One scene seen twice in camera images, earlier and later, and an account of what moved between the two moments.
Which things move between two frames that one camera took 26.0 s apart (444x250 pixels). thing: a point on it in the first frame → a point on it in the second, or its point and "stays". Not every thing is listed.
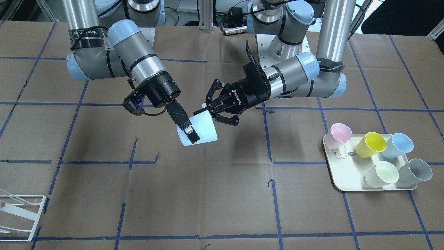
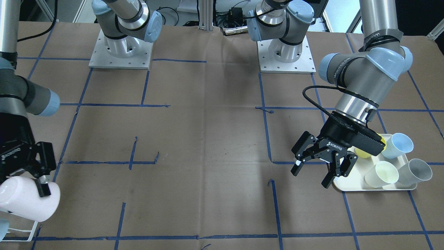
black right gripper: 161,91 → 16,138
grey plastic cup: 415,171 stays
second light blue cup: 396,146 stays
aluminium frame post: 206,15 stays
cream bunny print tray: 347,170 stays
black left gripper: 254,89 → 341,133
